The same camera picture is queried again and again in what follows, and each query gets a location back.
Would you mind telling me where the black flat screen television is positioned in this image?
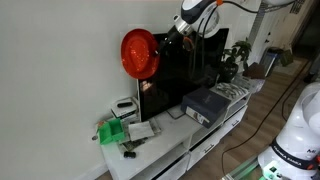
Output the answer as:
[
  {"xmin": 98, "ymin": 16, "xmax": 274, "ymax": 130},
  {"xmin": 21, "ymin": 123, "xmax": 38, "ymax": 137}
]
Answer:
[{"xmin": 136, "ymin": 28, "xmax": 230, "ymax": 123}]

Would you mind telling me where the black floor cable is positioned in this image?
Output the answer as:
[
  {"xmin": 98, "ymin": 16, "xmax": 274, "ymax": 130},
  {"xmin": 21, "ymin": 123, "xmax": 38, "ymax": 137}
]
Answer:
[{"xmin": 220, "ymin": 58, "xmax": 313, "ymax": 174}]

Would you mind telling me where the white TV cabinet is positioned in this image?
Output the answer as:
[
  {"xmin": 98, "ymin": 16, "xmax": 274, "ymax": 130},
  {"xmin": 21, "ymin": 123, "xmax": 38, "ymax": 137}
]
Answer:
[{"xmin": 99, "ymin": 79, "xmax": 252, "ymax": 180}]

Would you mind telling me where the potted green plant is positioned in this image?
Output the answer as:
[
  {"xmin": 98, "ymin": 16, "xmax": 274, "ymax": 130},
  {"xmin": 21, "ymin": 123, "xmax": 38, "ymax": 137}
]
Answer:
[{"xmin": 218, "ymin": 37, "xmax": 253, "ymax": 84}]

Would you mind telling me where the white device box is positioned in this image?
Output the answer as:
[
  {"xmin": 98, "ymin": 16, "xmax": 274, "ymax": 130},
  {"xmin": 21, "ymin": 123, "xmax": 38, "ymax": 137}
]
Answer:
[{"xmin": 110, "ymin": 97, "xmax": 140, "ymax": 122}]

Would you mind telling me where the blue bin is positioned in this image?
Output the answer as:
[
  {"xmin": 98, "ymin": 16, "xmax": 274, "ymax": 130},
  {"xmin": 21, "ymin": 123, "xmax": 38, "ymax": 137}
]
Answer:
[{"xmin": 260, "ymin": 46, "xmax": 284, "ymax": 69}]

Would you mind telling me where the white paper booklet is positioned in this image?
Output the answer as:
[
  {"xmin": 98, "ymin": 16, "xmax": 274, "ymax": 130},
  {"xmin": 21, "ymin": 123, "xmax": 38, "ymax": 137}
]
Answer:
[{"xmin": 128, "ymin": 120, "xmax": 156, "ymax": 142}]

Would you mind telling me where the red sequin hat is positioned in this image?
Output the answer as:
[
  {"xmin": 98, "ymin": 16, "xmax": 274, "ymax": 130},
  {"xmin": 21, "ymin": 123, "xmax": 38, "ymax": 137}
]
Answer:
[{"xmin": 120, "ymin": 28, "xmax": 161, "ymax": 80}]

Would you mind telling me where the white printed flat box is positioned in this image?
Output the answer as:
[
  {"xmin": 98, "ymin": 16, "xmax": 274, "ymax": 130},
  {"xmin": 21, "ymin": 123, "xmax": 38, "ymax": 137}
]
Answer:
[{"xmin": 233, "ymin": 74, "xmax": 266, "ymax": 94}]

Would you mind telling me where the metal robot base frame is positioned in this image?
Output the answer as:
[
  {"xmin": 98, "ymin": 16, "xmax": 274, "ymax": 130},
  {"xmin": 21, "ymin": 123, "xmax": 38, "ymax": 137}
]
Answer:
[{"xmin": 221, "ymin": 155, "xmax": 268, "ymax": 180}]

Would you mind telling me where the black remote control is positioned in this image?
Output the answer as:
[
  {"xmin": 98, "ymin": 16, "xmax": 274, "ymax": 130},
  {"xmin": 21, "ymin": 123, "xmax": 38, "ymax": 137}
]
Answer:
[{"xmin": 116, "ymin": 101, "xmax": 134, "ymax": 109}]

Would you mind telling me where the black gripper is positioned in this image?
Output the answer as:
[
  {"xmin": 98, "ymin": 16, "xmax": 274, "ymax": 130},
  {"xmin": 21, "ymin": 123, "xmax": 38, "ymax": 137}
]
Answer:
[{"xmin": 153, "ymin": 27, "xmax": 188, "ymax": 60}]

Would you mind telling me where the white slatted wall panel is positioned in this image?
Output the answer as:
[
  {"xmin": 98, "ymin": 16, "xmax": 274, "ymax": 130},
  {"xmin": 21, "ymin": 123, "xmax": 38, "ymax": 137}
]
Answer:
[{"xmin": 248, "ymin": 3, "xmax": 272, "ymax": 46}]

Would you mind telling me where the dark grey cardboard box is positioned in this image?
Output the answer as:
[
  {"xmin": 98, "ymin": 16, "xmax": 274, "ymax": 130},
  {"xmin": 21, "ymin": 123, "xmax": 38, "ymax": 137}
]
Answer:
[{"xmin": 180, "ymin": 87, "xmax": 232, "ymax": 129}]

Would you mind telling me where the clear plastic document sleeve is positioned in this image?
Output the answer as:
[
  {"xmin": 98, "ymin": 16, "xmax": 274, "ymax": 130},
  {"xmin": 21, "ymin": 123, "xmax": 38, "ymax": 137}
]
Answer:
[{"xmin": 118, "ymin": 118, "xmax": 163, "ymax": 153}]

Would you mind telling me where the green plastic box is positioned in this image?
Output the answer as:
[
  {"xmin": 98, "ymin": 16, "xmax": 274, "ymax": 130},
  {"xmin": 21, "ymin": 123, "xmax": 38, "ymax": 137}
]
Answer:
[{"xmin": 97, "ymin": 118, "xmax": 126, "ymax": 146}]

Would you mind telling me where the patterned grey magazine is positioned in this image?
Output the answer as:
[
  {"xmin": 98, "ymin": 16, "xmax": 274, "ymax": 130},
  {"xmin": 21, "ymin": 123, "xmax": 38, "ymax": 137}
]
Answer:
[{"xmin": 213, "ymin": 82, "xmax": 249, "ymax": 100}]

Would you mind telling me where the brown cardboard box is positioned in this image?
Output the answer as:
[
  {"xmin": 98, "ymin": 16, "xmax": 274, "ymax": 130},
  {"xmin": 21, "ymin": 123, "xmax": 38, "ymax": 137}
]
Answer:
[{"xmin": 243, "ymin": 61, "xmax": 268, "ymax": 80}]

